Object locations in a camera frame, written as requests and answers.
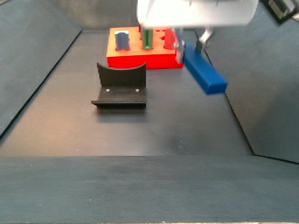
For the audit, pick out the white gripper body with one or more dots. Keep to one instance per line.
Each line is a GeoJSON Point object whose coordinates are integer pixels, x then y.
{"type": "Point", "coordinates": [194, 13]}

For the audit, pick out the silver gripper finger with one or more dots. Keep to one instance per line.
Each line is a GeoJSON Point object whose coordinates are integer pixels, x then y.
{"type": "Point", "coordinates": [204, 39]}
{"type": "Point", "coordinates": [180, 45]}

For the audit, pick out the blue rectangular bar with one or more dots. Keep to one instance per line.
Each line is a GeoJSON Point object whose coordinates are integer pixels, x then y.
{"type": "Point", "coordinates": [210, 80]}

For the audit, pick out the red peg board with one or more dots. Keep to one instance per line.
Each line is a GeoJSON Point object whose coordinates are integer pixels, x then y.
{"type": "Point", "coordinates": [157, 58]}

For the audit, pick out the black curved fixture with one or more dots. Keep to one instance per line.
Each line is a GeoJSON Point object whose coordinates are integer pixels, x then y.
{"type": "Point", "coordinates": [122, 87]}

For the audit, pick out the red hexagonal peg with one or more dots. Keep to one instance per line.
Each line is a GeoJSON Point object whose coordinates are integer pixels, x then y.
{"type": "Point", "coordinates": [169, 39]}

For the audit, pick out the green pentagon peg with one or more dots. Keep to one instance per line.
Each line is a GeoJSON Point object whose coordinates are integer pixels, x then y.
{"type": "Point", "coordinates": [148, 38]}

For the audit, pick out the light blue notched block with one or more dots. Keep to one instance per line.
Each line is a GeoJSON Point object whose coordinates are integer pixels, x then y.
{"type": "Point", "coordinates": [122, 40]}

